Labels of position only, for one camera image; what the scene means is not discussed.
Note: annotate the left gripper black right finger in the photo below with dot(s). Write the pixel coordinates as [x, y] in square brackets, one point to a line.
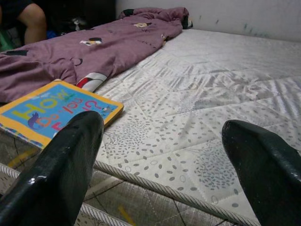
[270, 179]

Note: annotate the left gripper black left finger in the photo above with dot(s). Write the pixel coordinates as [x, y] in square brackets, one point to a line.
[51, 183]

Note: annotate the blue yellow board book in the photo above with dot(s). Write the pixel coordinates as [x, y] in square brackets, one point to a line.
[47, 110]

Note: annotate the white quilted mattress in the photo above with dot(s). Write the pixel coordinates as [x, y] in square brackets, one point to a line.
[188, 106]

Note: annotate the purple Mickey print blanket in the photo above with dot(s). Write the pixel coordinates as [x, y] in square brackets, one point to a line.
[105, 51]

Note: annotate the blue plastic object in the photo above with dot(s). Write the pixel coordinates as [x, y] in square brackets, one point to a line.
[50, 34]

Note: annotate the green plastic stool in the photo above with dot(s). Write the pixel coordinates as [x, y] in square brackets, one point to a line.
[7, 40]

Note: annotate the person in black shorts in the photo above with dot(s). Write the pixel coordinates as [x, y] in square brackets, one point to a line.
[35, 21]

